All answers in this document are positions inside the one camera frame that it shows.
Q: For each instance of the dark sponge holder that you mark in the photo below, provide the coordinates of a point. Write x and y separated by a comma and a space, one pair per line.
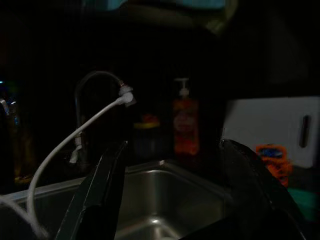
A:
147, 142

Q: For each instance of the orange bottle with blue label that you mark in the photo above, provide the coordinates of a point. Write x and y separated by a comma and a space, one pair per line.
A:
277, 165

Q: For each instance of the chrome sink faucet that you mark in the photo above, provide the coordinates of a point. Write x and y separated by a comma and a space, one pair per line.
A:
78, 110

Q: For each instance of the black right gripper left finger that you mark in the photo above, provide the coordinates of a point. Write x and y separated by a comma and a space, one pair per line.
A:
95, 195

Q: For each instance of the yellow sponge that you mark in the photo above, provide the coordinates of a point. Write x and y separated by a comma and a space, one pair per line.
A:
147, 124

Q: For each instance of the stainless steel sink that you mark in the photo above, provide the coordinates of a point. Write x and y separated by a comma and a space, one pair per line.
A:
162, 200

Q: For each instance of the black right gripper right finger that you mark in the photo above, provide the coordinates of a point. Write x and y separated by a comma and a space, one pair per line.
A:
250, 195

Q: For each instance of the white cutting board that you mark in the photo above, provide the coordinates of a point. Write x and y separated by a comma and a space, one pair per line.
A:
262, 125

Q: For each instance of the teal container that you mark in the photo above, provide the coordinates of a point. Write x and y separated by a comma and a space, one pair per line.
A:
302, 202

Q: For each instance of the pink scrubber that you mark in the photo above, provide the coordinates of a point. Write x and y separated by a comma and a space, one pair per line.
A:
148, 117

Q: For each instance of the yellow oil bottle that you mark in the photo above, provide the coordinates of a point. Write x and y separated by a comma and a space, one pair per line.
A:
21, 155

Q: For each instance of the peach dish soap bottle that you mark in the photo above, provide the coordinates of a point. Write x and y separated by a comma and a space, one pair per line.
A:
186, 125

